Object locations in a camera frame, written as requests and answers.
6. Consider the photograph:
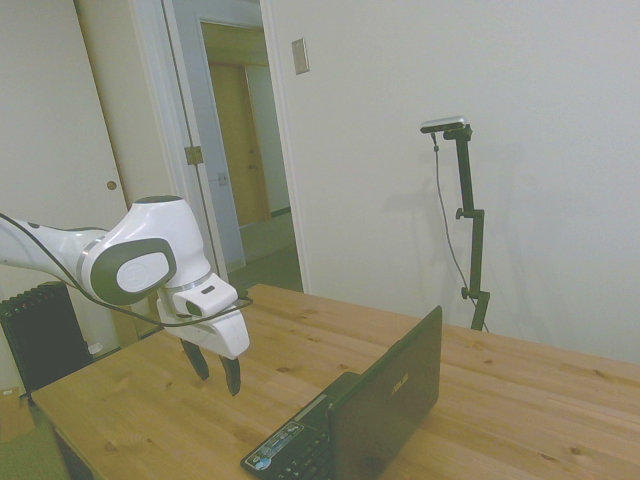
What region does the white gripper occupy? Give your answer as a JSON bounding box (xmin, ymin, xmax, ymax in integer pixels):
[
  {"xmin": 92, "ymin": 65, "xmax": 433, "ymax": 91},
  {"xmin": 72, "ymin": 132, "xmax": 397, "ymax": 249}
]
[{"xmin": 156, "ymin": 297, "xmax": 251, "ymax": 397}]

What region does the black Asus laptop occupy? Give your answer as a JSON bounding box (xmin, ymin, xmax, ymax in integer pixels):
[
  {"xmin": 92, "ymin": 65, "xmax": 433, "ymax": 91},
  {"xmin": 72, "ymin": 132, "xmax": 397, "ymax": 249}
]
[{"xmin": 240, "ymin": 305, "xmax": 444, "ymax": 480}]

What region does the black oil radiator heater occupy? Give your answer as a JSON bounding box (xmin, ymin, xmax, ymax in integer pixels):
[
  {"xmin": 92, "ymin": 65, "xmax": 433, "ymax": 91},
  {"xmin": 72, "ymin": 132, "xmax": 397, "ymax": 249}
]
[{"xmin": 0, "ymin": 281, "xmax": 94, "ymax": 396}]

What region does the cardboard box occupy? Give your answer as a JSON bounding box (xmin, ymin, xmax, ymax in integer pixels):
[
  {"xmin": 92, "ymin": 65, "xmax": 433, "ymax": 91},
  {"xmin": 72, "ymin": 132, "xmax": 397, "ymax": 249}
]
[{"xmin": 0, "ymin": 385, "xmax": 36, "ymax": 442}]

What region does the white open door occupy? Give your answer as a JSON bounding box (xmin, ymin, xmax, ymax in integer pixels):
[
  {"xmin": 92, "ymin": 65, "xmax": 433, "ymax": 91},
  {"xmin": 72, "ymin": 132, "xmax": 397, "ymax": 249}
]
[{"xmin": 162, "ymin": 0, "xmax": 247, "ymax": 276}]

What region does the wooden hallway door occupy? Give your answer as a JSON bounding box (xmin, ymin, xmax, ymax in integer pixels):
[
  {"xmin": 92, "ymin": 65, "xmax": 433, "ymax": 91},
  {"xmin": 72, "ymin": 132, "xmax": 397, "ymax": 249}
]
[{"xmin": 208, "ymin": 61, "xmax": 272, "ymax": 227}]

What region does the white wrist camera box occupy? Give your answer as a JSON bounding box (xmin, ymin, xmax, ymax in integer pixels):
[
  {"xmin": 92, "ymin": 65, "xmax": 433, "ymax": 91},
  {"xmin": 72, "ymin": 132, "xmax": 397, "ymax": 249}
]
[{"xmin": 171, "ymin": 273, "xmax": 238, "ymax": 319}]

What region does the black camera stand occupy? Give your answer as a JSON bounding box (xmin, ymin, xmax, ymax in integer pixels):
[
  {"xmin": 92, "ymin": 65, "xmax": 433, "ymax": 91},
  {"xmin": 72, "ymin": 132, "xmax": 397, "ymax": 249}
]
[{"xmin": 443, "ymin": 124, "xmax": 492, "ymax": 332}]

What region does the beige wall switch plate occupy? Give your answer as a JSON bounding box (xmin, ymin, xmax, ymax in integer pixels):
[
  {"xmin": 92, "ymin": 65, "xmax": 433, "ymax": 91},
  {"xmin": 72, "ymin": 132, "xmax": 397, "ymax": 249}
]
[{"xmin": 291, "ymin": 37, "xmax": 310, "ymax": 76}]

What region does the grey exterior camera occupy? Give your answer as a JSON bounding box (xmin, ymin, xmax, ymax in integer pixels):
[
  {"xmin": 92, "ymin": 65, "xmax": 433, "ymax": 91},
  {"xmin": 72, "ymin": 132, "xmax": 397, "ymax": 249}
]
[{"xmin": 420, "ymin": 115, "xmax": 469, "ymax": 135}]

